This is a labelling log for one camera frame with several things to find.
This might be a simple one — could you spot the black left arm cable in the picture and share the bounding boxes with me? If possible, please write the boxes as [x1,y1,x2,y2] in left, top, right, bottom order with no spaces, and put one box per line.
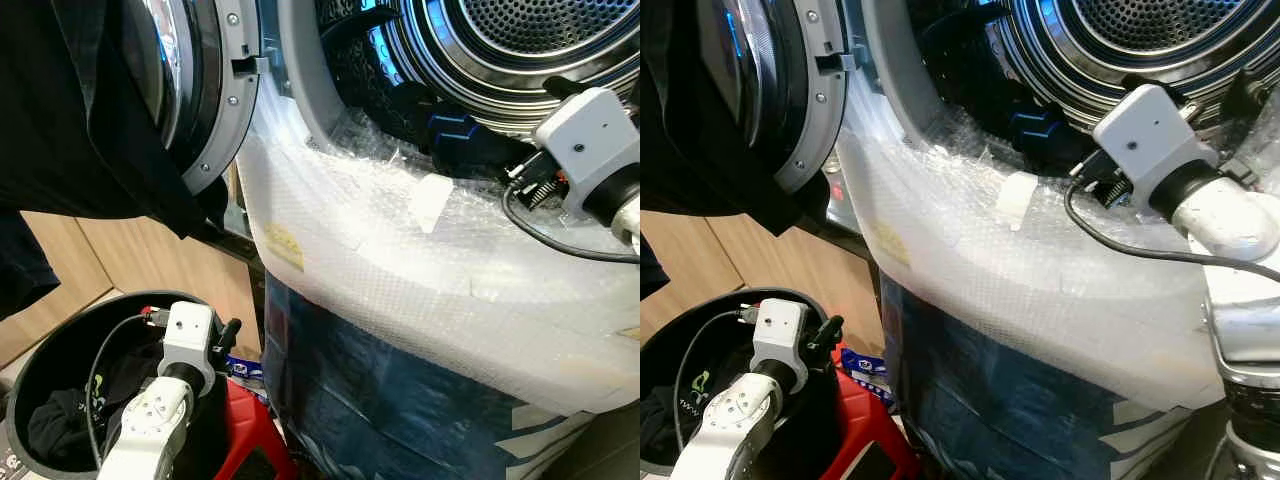
[672,308,757,451]
[85,312,163,471]

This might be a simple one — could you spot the black hanging garment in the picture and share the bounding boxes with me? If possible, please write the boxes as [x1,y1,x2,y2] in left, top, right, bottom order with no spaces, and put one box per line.
[0,0,233,319]
[640,0,833,297]

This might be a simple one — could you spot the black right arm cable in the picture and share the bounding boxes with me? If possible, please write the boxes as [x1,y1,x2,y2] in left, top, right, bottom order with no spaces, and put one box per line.
[1063,185,1280,271]
[500,185,641,267]

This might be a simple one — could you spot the yellow label sticker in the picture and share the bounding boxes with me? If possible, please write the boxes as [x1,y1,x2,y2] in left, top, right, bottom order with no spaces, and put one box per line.
[875,222,914,269]
[262,222,307,271]

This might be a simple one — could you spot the round washer door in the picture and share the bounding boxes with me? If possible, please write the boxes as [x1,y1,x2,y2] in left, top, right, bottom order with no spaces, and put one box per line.
[120,0,269,197]
[700,0,856,197]

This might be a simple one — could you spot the black laundry bucket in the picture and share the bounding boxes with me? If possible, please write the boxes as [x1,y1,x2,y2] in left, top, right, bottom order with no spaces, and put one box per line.
[5,290,266,477]
[640,288,881,479]

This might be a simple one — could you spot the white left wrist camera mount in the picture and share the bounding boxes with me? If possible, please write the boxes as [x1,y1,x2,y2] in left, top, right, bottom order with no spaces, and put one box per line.
[158,300,219,396]
[750,298,809,393]

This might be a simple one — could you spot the wrapped washing machine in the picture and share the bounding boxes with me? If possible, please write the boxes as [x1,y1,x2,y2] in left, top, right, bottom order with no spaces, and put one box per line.
[820,0,1280,480]
[235,0,641,480]

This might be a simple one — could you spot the white tape piece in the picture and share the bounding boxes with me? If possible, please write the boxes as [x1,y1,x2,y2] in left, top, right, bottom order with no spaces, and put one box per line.
[995,170,1037,233]
[408,175,451,233]

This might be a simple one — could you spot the blue patterned plastic wrap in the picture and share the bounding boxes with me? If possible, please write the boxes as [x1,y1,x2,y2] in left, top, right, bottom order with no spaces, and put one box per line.
[880,275,1233,480]
[262,275,641,480]

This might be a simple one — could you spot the red plastic stool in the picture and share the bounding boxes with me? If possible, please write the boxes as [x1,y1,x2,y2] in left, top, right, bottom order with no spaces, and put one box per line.
[828,370,923,480]
[215,375,301,480]

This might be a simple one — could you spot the black clothes with green print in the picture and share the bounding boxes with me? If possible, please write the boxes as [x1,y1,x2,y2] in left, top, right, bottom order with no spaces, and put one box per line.
[28,340,166,471]
[640,365,761,467]

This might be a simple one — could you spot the black garment with blue print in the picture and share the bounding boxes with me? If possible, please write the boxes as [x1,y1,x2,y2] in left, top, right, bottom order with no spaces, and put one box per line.
[915,0,1103,173]
[320,0,533,177]

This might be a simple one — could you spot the white bubble wrap sheet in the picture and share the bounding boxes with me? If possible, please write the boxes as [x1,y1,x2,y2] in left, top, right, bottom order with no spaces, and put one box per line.
[835,70,1229,413]
[235,60,641,416]

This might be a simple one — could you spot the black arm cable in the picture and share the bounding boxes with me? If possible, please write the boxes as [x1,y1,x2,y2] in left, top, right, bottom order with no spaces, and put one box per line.
[1063,185,1280,271]
[500,185,641,267]
[672,308,757,451]
[85,312,163,471]

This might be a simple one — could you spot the steel washer drum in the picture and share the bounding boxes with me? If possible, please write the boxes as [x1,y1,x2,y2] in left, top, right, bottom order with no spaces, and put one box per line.
[1000,0,1280,137]
[385,0,641,137]

